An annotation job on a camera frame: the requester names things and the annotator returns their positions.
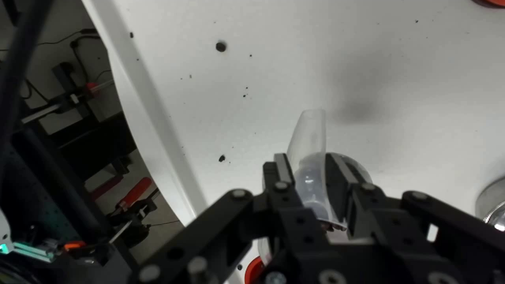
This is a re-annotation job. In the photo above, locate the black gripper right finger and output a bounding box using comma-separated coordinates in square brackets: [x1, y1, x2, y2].
[327, 154, 505, 284]

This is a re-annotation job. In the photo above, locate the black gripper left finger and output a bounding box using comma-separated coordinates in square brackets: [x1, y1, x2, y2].
[133, 154, 330, 284]

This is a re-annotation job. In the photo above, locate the clear plastic jug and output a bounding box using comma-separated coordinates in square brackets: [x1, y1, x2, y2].
[286, 108, 370, 230]

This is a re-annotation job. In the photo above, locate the black equipment with red parts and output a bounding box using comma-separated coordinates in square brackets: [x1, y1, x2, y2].
[10, 29, 165, 266]

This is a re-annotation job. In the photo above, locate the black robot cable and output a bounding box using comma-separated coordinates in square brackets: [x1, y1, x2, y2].
[0, 0, 57, 181]

